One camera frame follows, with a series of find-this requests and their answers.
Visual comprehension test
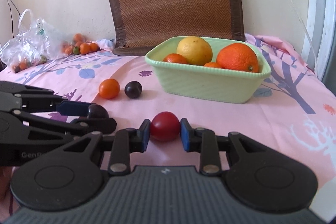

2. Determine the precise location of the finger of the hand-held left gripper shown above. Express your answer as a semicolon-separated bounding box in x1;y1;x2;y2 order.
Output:
0;81;95;117
0;110;117;146

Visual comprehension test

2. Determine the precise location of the light green plastic basin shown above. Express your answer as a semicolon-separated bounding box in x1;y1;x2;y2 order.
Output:
145;36;272;104

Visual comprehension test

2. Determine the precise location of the white cable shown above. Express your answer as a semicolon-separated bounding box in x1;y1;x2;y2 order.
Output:
261;0;319;75

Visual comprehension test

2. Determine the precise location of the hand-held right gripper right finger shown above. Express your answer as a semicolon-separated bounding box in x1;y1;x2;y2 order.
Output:
180;118;271;175

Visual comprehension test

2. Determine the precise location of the large yellow citrus fruit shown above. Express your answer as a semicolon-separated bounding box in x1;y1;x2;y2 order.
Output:
176;36;213;66

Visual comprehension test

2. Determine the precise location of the red cherry tomato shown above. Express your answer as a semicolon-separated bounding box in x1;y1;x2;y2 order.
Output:
150;111;181;142

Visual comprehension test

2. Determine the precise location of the dark purple plum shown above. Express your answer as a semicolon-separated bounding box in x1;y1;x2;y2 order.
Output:
124;81;143;99
87;104;110;120

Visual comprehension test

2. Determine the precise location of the pink printed blanket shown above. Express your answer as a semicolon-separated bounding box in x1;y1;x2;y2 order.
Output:
0;34;336;224

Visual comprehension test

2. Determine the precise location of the pile of small oranges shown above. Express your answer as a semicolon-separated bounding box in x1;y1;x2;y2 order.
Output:
62;33;100;56

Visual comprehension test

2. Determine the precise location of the small orange kumquat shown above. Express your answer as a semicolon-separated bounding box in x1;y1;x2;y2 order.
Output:
99;79;121;100

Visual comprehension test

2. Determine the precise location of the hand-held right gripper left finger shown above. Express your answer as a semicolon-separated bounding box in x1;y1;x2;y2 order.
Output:
60;119;151;176

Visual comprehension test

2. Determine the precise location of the clear plastic bag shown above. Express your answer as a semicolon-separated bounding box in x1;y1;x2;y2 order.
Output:
0;9;67;73

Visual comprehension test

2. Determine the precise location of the large orange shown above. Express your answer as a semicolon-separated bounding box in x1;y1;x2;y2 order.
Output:
216;43;260;73

